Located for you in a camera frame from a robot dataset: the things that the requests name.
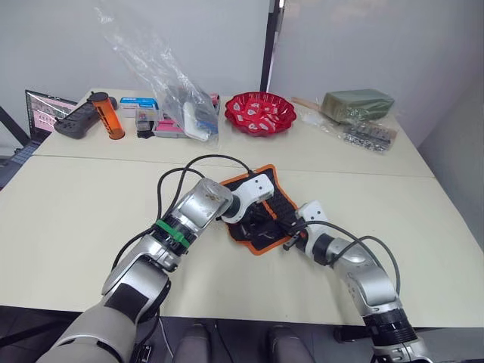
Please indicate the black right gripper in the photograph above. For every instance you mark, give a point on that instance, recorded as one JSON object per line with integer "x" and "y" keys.
{"x": 299, "y": 236}

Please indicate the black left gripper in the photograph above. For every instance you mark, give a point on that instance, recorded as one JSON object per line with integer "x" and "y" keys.
{"x": 259, "y": 217}

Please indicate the black orange-trimmed tool roll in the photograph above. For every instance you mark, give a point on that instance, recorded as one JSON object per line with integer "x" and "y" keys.
{"x": 281, "y": 200}

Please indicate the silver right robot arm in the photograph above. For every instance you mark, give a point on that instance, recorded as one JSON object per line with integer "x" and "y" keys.
{"x": 370, "y": 280}

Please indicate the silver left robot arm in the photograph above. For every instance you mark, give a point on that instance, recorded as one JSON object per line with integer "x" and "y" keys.
{"x": 196, "y": 208}

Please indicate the silver-tipped black tweezers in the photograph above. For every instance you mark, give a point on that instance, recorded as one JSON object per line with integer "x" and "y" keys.
{"x": 265, "y": 235}

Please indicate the red and white packet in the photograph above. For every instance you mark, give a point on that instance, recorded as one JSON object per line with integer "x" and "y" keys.
{"x": 264, "y": 123}
{"x": 270, "y": 109}
{"x": 250, "y": 111}

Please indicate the red scalloped plastic bowl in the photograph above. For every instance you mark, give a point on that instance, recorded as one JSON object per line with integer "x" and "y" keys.
{"x": 232, "y": 117}

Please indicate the dark grey rounded shape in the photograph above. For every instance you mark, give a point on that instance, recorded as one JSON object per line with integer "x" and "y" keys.
{"x": 193, "y": 344}
{"x": 289, "y": 346}

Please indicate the white flat case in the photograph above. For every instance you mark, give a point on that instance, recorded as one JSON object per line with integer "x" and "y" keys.
{"x": 193, "y": 121}

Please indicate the thin wooden stick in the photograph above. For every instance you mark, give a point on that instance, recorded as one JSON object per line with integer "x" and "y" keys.
{"x": 302, "y": 102}

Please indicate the clear bag of metal parts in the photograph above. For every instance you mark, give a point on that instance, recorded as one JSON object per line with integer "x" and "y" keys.
{"x": 365, "y": 136}

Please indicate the red pink packet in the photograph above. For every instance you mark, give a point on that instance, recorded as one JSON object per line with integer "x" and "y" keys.
{"x": 215, "y": 100}

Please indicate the pink and grey box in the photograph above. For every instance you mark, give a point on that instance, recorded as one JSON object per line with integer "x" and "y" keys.
{"x": 166, "y": 128}

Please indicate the green block in plastic wrap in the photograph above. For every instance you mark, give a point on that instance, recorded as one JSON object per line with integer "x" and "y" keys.
{"x": 359, "y": 102}

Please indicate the small clear plastic box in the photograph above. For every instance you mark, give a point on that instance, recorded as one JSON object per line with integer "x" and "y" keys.
{"x": 143, "y": 121}

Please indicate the blue and white box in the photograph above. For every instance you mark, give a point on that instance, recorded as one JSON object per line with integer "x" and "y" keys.
{"x": 138, "y": 104}

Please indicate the orange cylinder with black cap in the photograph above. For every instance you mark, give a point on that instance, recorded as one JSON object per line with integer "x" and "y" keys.
{"x": 109, "y": 117}

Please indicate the large clear plastic bag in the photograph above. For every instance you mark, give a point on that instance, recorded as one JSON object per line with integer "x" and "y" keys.
{"x": 151, "y": 68}

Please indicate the black handheld game controller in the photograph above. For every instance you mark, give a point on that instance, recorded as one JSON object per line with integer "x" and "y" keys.
{"x": 75, "y": 123}

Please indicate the open black laptop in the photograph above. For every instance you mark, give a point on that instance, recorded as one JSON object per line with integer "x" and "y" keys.
{"x": 41, "y": 113}

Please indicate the black metal stand leg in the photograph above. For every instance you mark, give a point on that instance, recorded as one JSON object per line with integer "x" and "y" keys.
{"x": 15, "y": 126}

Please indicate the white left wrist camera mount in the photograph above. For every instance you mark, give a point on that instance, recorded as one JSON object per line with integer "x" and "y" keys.
{"x": 257, "y": 187}

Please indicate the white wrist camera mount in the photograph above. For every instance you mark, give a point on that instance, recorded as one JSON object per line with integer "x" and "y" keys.
{"x": 312, "y": 213}
{"x": 257, "y": 187}

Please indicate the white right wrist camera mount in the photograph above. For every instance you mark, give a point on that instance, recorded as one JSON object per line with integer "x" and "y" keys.
{"x": 312, "y": 213}

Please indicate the black table bracket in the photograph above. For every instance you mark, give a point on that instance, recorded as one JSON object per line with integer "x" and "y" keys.
{"x": 348, "y": 334}

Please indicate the black vertical post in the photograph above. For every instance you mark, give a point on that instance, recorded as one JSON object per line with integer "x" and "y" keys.
{"x": 270, "y": 45}

